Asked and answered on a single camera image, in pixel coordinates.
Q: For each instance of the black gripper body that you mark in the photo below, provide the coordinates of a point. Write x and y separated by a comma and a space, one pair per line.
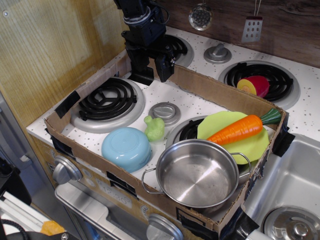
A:
146, 39

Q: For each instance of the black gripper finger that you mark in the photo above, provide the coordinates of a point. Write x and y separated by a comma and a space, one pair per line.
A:
165, 67
140, 70

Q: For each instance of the orange toy carrot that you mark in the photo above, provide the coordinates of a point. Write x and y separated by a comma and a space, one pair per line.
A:
245, 128

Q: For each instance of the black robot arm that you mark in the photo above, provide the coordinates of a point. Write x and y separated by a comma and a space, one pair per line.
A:
142, 7

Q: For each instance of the lime green plate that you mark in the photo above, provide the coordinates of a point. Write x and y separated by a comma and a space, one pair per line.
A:
252, 147

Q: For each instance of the back left black burner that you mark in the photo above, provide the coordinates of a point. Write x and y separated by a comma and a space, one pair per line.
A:
178, 46

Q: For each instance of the black burner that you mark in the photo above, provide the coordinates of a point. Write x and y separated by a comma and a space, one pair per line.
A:
280, 83
178, 46
190, 131
113, 98

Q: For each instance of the front left black burner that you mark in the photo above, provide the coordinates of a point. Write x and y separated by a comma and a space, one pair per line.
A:
113, 98

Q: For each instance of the grey centre stove knob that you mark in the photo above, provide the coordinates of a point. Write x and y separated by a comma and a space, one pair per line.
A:
167, 111

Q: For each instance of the grey stove knob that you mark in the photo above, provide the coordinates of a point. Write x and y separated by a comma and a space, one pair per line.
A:
218, 54
167, 111

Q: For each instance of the hanging metal strainer ladle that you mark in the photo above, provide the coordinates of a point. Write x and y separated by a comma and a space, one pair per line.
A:
201, 16

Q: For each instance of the grey back stove knob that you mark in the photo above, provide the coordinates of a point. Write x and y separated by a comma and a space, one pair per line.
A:
218, 54

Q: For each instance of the green toy broccoli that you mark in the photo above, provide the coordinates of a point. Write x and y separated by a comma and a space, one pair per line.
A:
155, 128

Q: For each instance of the front right black burner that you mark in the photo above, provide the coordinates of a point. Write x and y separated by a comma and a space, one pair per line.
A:
190, 131

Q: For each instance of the light blue upturned bowl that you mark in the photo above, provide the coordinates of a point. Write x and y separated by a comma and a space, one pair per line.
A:
128, 148

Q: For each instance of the red and yellow toy fruit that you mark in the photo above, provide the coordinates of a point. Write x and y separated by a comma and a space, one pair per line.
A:
256, 85

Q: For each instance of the stainless steel pot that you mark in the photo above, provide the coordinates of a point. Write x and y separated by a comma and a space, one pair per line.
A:
198, 174

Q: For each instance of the back right black burner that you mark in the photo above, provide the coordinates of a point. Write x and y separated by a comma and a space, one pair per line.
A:
280, 83

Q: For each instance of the silver left oven knob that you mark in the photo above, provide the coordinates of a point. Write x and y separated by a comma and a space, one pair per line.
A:
65, 171

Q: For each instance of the silver oven knob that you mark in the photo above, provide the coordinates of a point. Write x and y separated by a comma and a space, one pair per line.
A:
160, 228
65, 171

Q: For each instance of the silver right oven knob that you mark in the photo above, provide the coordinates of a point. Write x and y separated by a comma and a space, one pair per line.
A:
160, 228

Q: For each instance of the stainless steel sink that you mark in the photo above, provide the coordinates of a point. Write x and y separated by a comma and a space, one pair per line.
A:
290, 180

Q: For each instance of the orange yellow cloth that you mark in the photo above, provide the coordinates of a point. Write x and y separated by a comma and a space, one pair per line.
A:
51, 228

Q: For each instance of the silver sink drain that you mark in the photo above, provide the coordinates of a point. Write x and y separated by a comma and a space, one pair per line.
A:
291, 223

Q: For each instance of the silver oven door handle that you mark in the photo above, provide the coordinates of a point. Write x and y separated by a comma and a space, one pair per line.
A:
91, 215

